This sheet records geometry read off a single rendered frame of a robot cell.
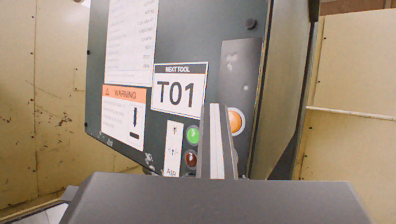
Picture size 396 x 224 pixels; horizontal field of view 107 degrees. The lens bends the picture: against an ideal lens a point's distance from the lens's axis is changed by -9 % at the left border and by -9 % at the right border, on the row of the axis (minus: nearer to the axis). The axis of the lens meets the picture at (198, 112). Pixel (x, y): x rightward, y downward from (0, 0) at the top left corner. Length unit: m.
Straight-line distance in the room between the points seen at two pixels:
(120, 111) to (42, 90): 1.08
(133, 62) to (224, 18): 0.17
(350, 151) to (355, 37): 0.63
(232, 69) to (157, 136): 0.15
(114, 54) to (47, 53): 1.05
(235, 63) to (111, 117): 0.28
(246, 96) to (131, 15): 0.26
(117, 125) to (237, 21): 0.28
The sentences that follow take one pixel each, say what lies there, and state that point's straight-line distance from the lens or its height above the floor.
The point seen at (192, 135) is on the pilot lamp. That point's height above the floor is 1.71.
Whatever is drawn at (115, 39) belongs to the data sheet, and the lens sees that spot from 0.38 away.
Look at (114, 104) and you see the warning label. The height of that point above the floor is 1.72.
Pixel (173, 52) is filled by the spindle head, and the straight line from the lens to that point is 0.24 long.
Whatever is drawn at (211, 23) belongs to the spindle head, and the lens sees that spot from 0.22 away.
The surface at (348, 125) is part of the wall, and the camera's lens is 1.22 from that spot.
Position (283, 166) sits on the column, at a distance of 0.90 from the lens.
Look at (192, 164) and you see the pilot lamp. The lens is 0.22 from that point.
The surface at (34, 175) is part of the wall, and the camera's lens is 1.51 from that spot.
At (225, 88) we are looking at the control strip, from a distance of 0.18.
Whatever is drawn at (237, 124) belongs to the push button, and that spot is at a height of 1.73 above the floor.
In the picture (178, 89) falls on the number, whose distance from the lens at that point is 0.23.
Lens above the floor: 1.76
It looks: 6 degrees down
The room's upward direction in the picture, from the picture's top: 6 degrees clockwise
